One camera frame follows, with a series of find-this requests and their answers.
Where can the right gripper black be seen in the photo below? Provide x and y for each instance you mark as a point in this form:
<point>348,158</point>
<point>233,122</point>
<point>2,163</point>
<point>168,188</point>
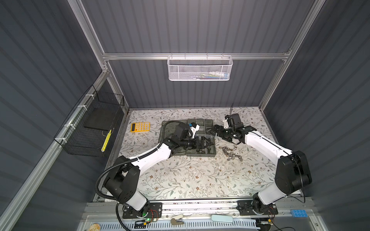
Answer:
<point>220,129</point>

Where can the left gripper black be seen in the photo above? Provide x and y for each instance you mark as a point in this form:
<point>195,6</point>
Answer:
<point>201,146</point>

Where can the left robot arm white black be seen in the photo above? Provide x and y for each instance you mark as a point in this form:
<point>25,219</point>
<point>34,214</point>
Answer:
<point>119,182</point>

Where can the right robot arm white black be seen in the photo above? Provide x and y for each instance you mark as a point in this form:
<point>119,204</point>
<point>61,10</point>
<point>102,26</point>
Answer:
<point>292,169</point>

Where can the pile of screws and nuts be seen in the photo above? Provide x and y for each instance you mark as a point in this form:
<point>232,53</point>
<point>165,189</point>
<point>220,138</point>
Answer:
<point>230,154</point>

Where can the clear green compartment organizer box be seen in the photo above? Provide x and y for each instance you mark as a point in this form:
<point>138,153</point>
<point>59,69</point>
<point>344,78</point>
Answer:
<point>206,125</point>

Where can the black bolt in organizer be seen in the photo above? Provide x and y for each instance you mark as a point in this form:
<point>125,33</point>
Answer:
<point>203,151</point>

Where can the floral patterned table mat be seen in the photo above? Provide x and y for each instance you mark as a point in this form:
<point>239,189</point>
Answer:
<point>196,177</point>

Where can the yellow calculator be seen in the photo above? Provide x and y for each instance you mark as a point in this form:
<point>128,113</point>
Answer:
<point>140,127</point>

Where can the light blue oval object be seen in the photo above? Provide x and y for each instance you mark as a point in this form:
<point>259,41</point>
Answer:
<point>221,218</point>

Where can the beige tape dispenser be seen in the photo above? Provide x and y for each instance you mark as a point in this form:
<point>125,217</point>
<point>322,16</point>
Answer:
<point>177,220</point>

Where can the blue lego brick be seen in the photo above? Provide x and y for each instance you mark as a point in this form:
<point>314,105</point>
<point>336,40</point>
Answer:
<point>299,213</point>

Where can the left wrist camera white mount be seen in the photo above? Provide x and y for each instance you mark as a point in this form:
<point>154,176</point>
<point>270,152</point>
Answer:
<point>193,128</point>

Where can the white wire mesh basket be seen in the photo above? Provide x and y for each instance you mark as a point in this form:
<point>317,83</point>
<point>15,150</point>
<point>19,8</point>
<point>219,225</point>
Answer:
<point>205,68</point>

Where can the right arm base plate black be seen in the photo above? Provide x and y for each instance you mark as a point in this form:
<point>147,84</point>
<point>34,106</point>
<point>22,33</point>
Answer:
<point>255,207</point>

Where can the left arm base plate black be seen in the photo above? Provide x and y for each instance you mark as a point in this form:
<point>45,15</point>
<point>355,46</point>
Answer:
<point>150,210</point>

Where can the black wire mesh basket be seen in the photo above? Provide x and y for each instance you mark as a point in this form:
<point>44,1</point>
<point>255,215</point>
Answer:
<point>84,135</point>

